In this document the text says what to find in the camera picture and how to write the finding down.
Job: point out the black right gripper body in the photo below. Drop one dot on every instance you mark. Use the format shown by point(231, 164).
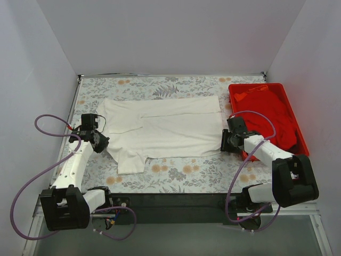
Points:
point(224, 141)

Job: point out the floral patterned table mat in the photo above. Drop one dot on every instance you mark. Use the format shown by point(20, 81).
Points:
point(168, 175)

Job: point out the red t-shirt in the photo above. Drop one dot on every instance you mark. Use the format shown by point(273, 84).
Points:
point(266, 113)

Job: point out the aluminium frame rail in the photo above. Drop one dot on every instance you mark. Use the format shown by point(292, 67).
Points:
point(296, 230)

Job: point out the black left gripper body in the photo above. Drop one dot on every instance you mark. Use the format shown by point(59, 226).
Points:
point(102, 141)

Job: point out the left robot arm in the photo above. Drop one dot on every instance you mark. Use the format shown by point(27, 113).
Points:
point(64, 205)

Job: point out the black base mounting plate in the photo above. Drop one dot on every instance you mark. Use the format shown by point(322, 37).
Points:
point(177, 208)

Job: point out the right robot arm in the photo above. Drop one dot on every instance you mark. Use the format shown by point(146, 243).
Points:
point(293, 181)

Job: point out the white t-shirt with robot print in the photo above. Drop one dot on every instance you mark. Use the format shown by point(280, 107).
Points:
point(167, 128)

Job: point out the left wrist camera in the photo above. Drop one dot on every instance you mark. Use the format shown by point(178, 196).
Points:
point(77, 129)

